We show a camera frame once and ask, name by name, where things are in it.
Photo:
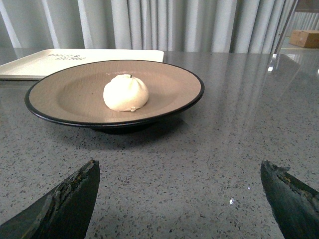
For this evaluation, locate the grey pleated curtain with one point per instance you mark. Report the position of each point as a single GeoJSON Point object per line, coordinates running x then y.
{"type": "Point", "coordinates": [235, 26]}

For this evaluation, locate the white rectangular tray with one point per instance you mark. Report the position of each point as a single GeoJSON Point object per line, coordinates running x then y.
{"type": "Point", "coordinates": [41, 64]}

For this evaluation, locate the white steamed bun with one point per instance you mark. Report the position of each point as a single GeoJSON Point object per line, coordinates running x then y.
{"type": "Point", "coordinates": [125, 93]}

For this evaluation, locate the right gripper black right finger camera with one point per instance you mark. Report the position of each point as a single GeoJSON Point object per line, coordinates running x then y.
{"type": "Point", "coordinates": [295, 205]}

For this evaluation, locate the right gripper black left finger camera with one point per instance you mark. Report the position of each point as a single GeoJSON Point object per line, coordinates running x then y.
{"type": "Point", "coordinates": [63, 213]}

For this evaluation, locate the cardboard box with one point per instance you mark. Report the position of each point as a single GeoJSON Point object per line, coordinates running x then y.
{"type": "Point", "coordinates": [305, 38]}

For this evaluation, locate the metal frame pole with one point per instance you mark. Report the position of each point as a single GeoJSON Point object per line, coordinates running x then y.
{"type": "Point", "coordinates": [286, 27]}

